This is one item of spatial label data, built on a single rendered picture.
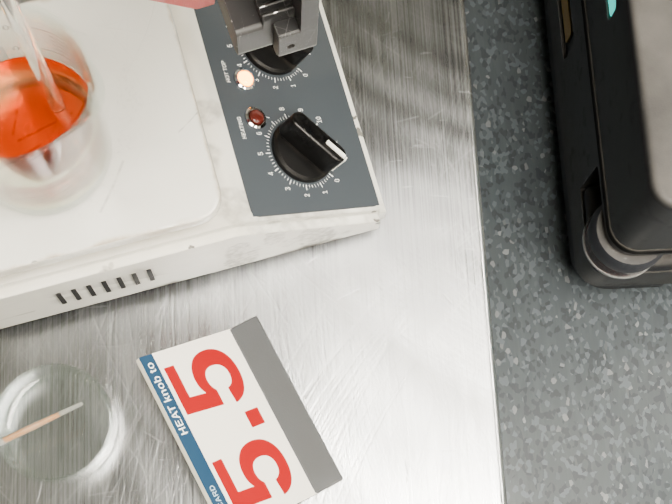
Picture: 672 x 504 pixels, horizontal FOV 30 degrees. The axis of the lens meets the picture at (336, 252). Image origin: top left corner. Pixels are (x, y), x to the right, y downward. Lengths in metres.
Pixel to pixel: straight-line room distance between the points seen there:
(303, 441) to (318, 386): 0.03
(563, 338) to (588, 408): 0.08
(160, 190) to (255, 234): 0.05
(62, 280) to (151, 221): 0.05
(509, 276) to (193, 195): 0.90
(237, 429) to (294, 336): 0.06
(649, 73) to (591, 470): 0.47
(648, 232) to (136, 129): 0.69
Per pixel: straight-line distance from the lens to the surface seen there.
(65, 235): 0.55
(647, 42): 1.14
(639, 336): 1.44
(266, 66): 0.60
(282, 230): 0.58
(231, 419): 0.59
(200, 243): 0.56
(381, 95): 0.66
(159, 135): 0.56
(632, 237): 1.19
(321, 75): 0.62
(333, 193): 0.59
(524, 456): 1.39
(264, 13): 0.40
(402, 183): 0.64
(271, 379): 0.61
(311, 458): 0.61
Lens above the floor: 1.36
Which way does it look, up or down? 75 degrees down
